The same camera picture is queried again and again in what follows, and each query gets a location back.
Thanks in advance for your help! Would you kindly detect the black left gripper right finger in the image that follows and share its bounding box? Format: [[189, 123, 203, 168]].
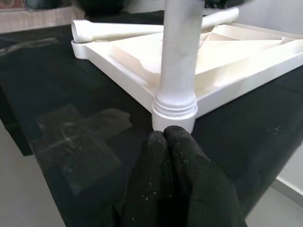
[[164, 125, 247, 227]]

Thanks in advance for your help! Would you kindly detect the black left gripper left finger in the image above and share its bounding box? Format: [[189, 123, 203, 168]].
[[115, 131, 176, 227]]

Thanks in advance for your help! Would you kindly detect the white plastic children table top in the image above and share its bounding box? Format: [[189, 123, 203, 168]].
[[71, 22, 303, 132]]

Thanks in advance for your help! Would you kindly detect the clear adhesive tape patch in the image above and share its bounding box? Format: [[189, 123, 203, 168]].
[[35, 104, 132, 196]]

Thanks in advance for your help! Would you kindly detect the black tablecloth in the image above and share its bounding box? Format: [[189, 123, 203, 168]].
[[0, 9, 303, 227]]

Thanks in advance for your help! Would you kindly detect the black round bowl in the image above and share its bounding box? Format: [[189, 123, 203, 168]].
[[75, 0, 128, 17]]

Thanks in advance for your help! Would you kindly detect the dark plastic bag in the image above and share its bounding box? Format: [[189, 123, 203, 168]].
[[25, 0, 74, 10]]

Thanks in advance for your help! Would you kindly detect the red printed cardboard box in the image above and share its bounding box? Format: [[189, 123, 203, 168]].
[[0, 0, 26, 10]]

